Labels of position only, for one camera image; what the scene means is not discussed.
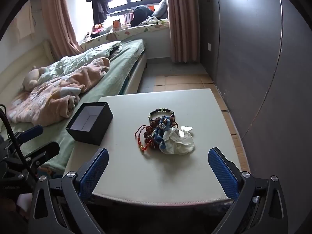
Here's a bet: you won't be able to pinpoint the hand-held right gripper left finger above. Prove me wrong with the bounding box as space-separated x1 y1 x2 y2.
29 147 109 234

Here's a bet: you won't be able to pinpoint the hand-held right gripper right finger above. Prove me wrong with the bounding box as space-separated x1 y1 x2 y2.
208 147 289 234

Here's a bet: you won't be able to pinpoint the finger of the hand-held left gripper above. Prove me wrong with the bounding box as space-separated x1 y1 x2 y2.
24 141 60 167
14 125 44 143

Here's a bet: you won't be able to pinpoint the black jewelry box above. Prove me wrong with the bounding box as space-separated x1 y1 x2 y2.
66 102 114 146

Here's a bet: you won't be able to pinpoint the white plastic bag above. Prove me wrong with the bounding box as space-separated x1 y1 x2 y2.
158 125 195 155

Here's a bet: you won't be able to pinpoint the red string bracelet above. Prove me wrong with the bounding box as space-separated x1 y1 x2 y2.
135 125 156 154

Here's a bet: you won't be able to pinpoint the brown rudraksha seed bracelet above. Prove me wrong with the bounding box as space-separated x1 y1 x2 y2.
143 116 180 150

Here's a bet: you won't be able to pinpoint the blue beaded bracelet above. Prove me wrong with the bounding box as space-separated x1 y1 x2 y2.
152 116 176 150

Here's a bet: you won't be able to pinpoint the pink fleece blanket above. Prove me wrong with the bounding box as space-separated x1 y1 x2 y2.
7 57 111 128

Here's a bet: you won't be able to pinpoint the beige plush toy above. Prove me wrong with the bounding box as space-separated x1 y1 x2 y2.
22 66 51 91

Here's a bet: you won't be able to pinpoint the pale green quilt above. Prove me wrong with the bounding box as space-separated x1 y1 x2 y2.
36 41 123 83

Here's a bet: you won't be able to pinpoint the bed with green sheet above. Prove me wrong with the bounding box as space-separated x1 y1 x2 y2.
0 39 148 177

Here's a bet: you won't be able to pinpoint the dark grey wardrobe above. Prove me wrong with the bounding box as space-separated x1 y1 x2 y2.
197 0 312 201

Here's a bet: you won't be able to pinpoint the pink curtain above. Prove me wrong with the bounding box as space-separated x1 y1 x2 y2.
40 0 83 60
165 0 202 63

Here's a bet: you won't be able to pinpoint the pile of stuffed toys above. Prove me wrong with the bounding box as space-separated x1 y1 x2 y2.
85 23 115 39

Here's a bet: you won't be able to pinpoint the leaf printed window seat cushion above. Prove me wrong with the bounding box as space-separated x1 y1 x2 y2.
81 17 170 51

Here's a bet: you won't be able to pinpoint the dark hanging clothes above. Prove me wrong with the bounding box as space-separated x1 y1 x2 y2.
86 0 113 25

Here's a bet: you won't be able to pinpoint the black bag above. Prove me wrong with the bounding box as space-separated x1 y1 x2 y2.
130 5 154 27

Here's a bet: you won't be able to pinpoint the grey pillow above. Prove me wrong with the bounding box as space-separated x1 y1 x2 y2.
151 0 168 19

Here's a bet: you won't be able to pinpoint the black cable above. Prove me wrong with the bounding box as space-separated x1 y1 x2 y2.
0 104 39 183

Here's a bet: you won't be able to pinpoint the black and green bead bracelet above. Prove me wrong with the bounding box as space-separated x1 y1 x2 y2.
149 107 176 123

